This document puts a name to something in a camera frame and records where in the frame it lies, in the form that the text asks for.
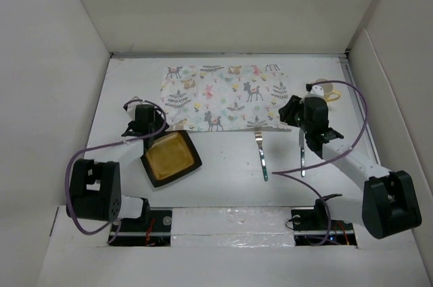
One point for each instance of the silver fork teal handle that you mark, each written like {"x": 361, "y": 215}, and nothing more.
{"x": 259, "y": 141}

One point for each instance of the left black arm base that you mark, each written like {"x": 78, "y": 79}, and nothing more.
{"x": 152, "y": 229}

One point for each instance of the silver knife teal handle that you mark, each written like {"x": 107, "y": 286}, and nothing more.
{"x": 302, "y": 152}

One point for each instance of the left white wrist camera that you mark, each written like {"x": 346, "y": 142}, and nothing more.
{"x": 130, "y": 106}

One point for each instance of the yellow ceramic mug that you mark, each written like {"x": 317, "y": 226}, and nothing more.
{"x": 331, "y": 94}

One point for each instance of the floral animal print cloth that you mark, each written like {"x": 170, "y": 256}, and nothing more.
{"x": 224, "y": 98}

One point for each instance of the square black yellow plate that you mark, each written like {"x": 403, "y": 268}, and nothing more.
{"x": 170, "y": 158}

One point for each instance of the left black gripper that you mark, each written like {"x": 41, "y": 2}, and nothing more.
{"x": 158, "y": 122}

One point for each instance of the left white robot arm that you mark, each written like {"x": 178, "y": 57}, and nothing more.
{"x": 92, "y": 181}

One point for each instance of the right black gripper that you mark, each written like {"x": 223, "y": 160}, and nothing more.
{"x": 287, "y": 111}

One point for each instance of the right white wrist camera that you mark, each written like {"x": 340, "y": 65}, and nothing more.
{"x": 314, "y": 90}

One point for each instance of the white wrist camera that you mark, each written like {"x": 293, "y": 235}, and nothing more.
{"x": 314, "y": 90}
{"x": 130, "y": 106}

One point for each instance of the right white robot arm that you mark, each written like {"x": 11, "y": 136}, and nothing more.
{"x": 389, "y": 204}

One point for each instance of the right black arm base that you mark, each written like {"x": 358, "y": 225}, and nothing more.
{"x": 312, "y": 225}

